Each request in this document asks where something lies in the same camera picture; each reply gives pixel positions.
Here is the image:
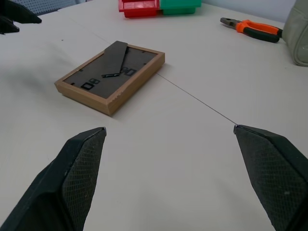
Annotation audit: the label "grey perforated panel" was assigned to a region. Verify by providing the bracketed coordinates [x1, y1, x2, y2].
[17, 0, 76, 16]

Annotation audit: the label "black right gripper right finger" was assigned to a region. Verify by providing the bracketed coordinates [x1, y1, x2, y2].
[233, 124, 308, 231]

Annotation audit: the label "red plastic bin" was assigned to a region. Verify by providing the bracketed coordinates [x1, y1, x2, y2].
[118, 0, 161, 18]

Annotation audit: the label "wooden photo frame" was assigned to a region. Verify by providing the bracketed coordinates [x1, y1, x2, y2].
[54, 40, 166, 117]

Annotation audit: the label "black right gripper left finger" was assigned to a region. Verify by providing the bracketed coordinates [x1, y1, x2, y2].
[0, 127, 107, 231]

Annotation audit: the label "green plastic bin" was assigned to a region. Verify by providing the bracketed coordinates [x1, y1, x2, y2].
[158, 0, 203, 16]

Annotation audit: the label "beige fabric bag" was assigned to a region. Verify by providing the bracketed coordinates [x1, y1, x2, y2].
[282, 0, 308, 67]

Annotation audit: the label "orange and black pliers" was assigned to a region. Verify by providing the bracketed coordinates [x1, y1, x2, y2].
[219, 17, 283, 44]

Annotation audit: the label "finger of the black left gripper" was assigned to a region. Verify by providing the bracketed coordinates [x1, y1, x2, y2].
[0, 15, 20, 35]
[0, 0, 42, 24]

